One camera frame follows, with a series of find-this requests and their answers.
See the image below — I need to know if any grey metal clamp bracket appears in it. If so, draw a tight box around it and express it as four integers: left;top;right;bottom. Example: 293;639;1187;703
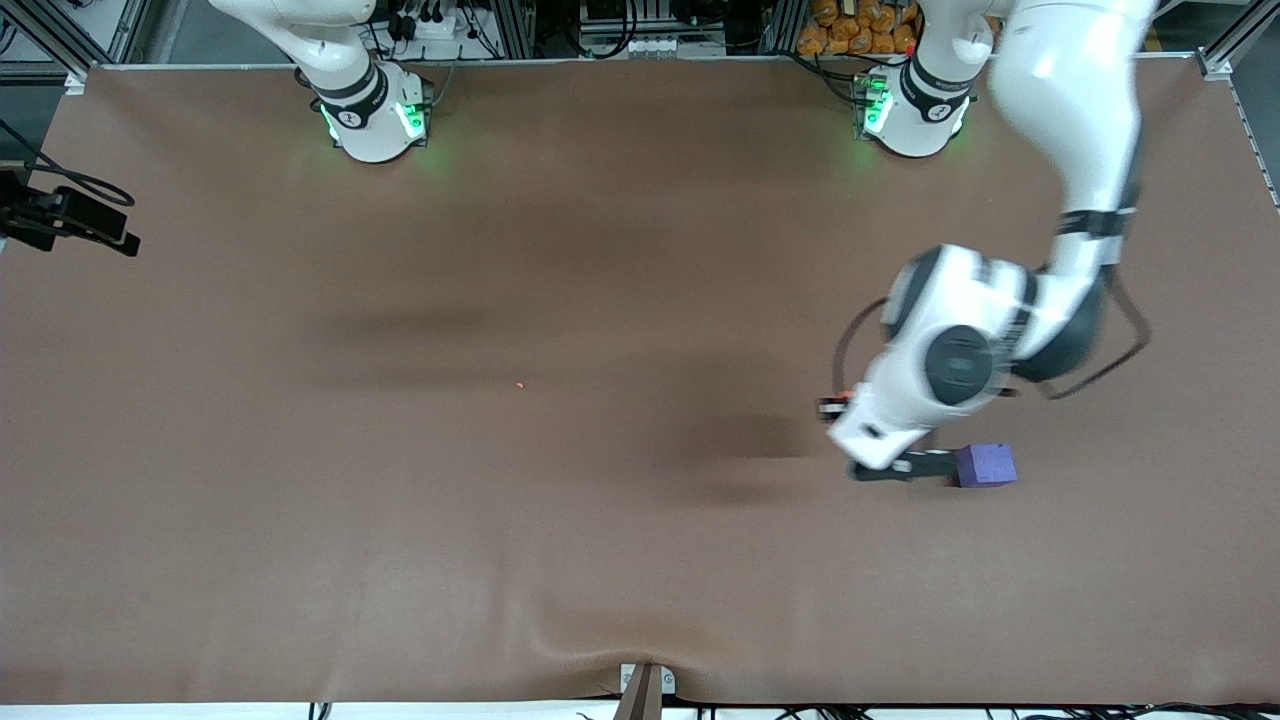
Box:
612;662;678;720

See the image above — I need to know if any brown table cover sheet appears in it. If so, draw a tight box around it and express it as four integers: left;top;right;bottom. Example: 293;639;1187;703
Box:
0;58;1280;707

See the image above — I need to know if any white power strip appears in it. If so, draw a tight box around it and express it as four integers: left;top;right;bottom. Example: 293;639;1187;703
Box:
397;8;464;43

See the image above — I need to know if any purple foam block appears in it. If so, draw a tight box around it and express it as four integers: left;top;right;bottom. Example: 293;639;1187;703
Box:
954;443;1019;489

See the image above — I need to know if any pile of orange bags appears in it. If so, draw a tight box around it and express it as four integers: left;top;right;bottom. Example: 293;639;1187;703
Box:
796;0;920;58

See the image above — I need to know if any aluminium frame profile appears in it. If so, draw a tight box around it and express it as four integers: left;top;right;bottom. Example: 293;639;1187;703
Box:
1194;0;1280;81
494;0;538;60
0;0;153;83
764;0;807;57

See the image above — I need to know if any white connector strip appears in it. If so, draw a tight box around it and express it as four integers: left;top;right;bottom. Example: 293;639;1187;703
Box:
618;36;702;58

